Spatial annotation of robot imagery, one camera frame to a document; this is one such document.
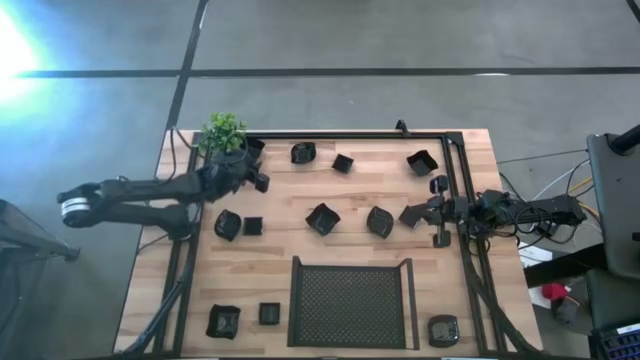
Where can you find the grey metal cabinet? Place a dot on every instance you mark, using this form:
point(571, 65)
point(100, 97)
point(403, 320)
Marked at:
point(617, 210)

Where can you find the white paper sheet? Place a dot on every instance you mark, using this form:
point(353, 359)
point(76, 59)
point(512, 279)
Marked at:
point(534, 254)
point(540, 301)

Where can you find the dark grey cart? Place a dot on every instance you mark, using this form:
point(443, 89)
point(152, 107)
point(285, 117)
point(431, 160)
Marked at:
point(25, 235)

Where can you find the small grey object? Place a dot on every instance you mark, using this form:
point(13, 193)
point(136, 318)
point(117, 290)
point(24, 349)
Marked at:
point(566, 311)

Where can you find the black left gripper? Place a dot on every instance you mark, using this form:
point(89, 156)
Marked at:
point(225, 177)

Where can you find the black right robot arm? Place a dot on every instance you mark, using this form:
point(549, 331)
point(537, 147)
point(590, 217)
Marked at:
point(550, 210)

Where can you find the black flat bar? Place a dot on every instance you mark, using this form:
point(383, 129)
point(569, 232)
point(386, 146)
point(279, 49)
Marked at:
point(565, 265)

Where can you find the black perforated metal tray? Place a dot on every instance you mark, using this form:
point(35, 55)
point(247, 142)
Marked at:
point(350, 305)

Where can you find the small red object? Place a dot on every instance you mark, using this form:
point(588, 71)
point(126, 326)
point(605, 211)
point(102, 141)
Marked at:
point(554, 291)

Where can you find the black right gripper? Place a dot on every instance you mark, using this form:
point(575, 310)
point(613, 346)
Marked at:
point(452, 210)

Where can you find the black round pole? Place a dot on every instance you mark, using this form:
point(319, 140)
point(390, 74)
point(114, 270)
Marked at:
point(627, 141)

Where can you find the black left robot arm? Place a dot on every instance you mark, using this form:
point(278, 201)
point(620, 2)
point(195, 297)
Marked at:
point(150, 187)

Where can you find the dark grey seat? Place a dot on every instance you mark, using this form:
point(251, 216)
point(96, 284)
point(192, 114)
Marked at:
point(612, 300)

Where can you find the black rig frame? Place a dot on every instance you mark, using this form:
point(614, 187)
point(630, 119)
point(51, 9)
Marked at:
point(350, 135)

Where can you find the green artificial plant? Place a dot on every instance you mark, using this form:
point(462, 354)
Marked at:
point(222, 132)

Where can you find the small black clamp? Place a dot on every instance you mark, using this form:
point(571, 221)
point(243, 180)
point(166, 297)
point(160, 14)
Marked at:
point(401, 127)

